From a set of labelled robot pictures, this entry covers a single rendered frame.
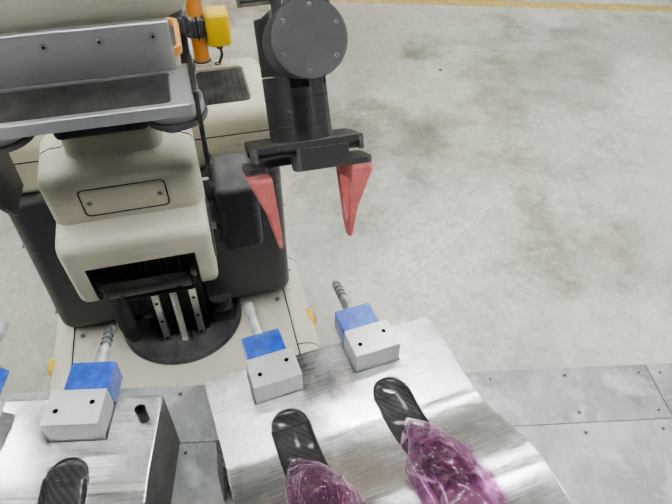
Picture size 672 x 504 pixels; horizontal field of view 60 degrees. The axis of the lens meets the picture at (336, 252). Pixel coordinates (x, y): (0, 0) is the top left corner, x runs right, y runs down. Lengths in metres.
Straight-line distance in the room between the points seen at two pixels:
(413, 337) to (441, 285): 1.25
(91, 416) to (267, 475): 0.16
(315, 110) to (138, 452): 0.34
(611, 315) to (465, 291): 0.44
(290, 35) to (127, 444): 0.37
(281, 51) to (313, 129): 0.10
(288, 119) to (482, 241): 1.62
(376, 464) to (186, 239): 0.49
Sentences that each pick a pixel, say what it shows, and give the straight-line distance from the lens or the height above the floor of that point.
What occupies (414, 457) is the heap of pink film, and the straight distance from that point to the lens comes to 0.53.
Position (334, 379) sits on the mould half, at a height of 0.86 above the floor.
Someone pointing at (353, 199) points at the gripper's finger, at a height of 1.03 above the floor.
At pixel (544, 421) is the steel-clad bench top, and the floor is 0.80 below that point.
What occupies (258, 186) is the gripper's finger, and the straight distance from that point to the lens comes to 0.51.
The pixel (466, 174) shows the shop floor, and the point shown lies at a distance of 2.39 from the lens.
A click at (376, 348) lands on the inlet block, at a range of 0.61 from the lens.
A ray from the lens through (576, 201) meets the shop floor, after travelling 2.37.
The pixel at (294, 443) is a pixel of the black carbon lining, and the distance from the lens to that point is 0.59.
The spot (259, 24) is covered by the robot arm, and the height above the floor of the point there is 1.17.
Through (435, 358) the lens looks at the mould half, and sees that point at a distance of 0.65.
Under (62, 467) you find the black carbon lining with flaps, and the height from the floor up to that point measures 0.89.
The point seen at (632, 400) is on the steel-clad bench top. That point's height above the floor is 0.80.
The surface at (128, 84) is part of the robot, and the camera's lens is 0.76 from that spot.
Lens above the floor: 1.37
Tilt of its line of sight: 44 degrees down
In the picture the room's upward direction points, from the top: straight up
